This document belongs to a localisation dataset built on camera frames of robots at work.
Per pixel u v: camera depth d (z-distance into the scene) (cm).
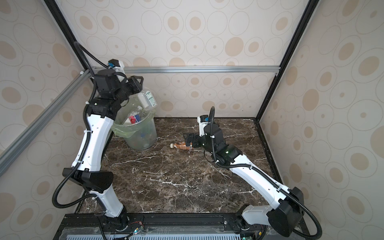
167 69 120
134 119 89
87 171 44
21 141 54
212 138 52
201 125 64
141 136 92
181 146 99
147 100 75
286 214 38
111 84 51
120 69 59
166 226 73
